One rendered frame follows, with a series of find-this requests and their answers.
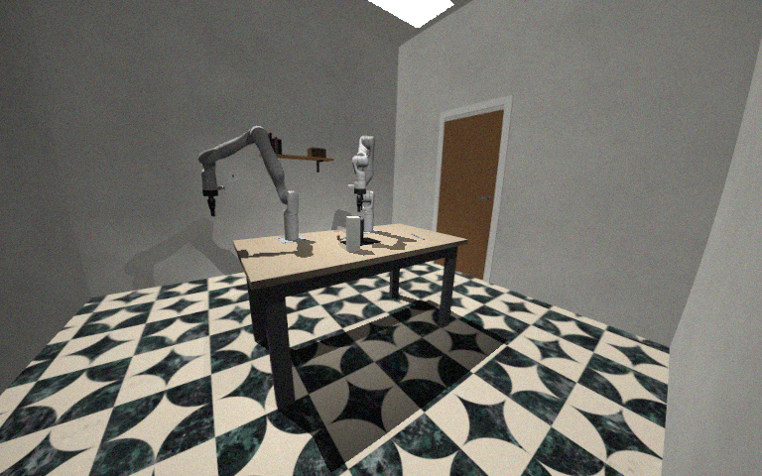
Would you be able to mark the black rectangular mat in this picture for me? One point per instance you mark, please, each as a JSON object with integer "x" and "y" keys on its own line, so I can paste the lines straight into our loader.
{"x": 365, "y": 242}

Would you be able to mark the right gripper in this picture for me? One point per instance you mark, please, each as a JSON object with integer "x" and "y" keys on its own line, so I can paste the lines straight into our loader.
{"x": 211, "y": 194}

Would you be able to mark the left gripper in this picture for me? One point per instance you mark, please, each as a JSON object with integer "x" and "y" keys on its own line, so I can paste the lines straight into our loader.
{"x": 359, "y": 197}

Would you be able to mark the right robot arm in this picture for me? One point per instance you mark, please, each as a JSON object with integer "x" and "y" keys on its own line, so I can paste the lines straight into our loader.
{"x": 260, "y": 136}

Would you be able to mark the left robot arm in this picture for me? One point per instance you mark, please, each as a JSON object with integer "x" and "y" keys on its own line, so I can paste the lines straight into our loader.
{"x": 362, "y": 160}

